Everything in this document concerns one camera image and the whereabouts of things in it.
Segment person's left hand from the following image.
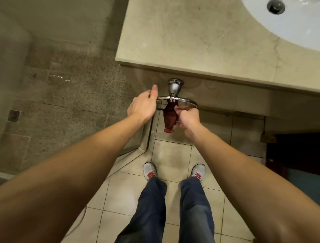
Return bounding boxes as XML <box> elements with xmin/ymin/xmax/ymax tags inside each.
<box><xmin>127</xmin><ymin>84</ymin><xmax>159</xmax><ymax>123</ymax></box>

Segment person's right hand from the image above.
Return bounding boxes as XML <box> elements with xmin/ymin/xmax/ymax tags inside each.
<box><xmin>174</xmin><ymin>105</ymin><xmax>201</xmax><ymax>137</ymax></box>

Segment dark red cloth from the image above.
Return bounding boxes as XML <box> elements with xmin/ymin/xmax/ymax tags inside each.
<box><xmin>163</xmin><ymin>101</ymin><xmax>181</xmax><ymax>133</ymax></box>

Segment chrome towel ring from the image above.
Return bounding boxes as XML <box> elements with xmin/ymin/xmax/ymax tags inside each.
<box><xmin>156</xmin><ymin>78</ymin><xmax>198</xmax><ymax>112</ymax></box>

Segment person's right forearm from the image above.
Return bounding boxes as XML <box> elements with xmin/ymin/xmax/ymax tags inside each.
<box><xmin>186</xmin><ymin>124</ymin><xmax>320</xmax><ymax>243</ymax></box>

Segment person's left forearm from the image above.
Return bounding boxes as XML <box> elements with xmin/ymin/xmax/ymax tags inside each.
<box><xmin>0</xmin><ymin>114</ymin><xmax>150</xmax><ymax>243</ymax></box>

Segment person's right grey sneaker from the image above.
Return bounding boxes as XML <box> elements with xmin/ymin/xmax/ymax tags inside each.
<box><xmin>191</xmin><ymin>163</ymin><xmax>206</xmax><ymax>182</ymax></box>

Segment person's grey sneaker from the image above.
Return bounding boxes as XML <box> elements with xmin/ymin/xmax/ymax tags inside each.
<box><xmin>143</xmin><ymin>162</ymin><xmax>157</xmax><ymax>181</ymax></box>
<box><xmin>191</xmin><ymin>163</ymin><xmax>206</xmax><ymax>182</ymax></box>

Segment person's left grey sneaker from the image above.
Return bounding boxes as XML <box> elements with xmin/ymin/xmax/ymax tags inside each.
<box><xmin>143</xmin><ymin>162</ymin><xmax>157</xmax><ymax>181</ymax></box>

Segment beige marble vanity counter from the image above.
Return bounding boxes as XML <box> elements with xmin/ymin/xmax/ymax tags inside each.
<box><xmin>115</xmin><ymin>0</ymin><xmax>320</xmax><ymax>134</ymax></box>

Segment blue jeans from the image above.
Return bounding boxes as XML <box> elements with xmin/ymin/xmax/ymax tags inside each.
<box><xmin>114</xmin><ymin>176</ymin><xmax>216</xmax><ymax>243</ymax></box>

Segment dark wooden cabinet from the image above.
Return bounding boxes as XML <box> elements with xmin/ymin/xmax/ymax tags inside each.
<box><xmin>260</xmin><ymin>132</ymin><xmax>320</xmax><ymax>181</ymax></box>

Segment chrome sink drain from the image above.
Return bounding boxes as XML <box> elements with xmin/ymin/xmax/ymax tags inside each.
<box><xmin>266</xmin><ymin>0</ymin><xmax>286</xmax><ymax>15</ymax></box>

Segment square metal floor drain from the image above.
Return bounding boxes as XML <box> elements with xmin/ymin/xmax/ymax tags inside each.
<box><xmin>7</xmin><ymin>110</ymin><xmax>21</xmax><ymax>123</ymax></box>

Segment white sink basin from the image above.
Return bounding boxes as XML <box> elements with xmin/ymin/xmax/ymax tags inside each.
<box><xmin>241</xmin><ymin>0</ymin><xmax>320</xmax><ymax>52</ymax></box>

